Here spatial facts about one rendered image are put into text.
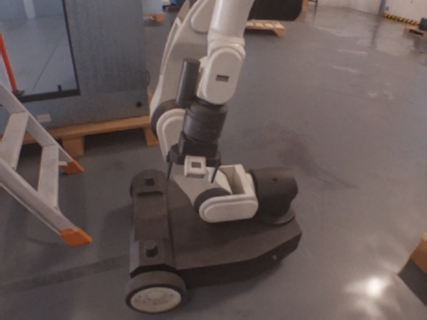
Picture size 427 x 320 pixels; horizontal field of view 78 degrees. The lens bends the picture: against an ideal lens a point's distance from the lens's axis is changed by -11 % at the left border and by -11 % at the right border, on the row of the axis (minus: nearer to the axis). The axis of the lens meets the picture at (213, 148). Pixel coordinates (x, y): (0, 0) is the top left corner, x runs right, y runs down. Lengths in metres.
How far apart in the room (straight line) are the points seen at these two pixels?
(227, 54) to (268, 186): 0.62
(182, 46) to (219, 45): 0.20
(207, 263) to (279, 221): 0.32
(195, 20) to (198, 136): 0.27
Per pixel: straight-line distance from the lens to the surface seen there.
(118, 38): 1.70
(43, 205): 1.24
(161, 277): 0.95
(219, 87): 0.55
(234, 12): 0.55
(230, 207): 1.00
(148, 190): 1.20
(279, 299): 1.17
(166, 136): 0.79
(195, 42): 0.72
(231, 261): 1.02
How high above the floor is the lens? 1.00
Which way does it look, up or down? 33 degrees down
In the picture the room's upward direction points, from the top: 3 degrees clockwise
